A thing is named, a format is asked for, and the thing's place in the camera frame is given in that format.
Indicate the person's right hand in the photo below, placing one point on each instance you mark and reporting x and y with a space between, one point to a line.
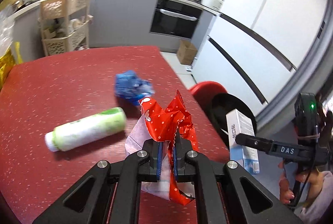
286 190

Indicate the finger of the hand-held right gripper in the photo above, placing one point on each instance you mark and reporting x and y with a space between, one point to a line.
255 143

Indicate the black built-in oven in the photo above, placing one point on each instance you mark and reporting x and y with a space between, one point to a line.
174 20

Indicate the red polka dot wrapper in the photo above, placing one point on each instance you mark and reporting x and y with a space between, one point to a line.
161 122

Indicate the grey base cabinets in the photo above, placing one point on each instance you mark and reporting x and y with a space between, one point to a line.
122 18

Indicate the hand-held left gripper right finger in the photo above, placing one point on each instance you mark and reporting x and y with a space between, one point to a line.
174 161

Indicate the cardboard box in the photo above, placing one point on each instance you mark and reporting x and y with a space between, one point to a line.
186 53

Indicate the black trash bin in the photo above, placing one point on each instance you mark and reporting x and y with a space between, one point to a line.
221 109

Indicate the white refrigerator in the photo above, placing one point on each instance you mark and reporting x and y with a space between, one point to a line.
260 18

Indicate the green and white bottle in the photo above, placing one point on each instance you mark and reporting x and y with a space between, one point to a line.
85 130

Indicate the white rice cooker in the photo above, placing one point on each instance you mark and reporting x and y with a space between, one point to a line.
212 1

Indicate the clear plastic bag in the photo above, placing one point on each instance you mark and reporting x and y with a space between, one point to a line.
6 28

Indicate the gold foil bag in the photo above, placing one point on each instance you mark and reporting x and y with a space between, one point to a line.
7 65

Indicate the white and blue carton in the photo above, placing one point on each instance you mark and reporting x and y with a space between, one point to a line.
239 122

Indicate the red stool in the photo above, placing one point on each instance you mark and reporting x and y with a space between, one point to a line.
205 88

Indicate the beige plastic storage cart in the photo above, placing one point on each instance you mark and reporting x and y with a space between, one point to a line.
59 7

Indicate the crumpled blue plastic bag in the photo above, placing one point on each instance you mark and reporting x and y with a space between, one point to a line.
128 84

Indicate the person's right forearm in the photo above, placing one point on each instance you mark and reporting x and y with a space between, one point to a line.
320 203

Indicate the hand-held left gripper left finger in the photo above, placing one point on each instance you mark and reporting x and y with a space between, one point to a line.
159 161

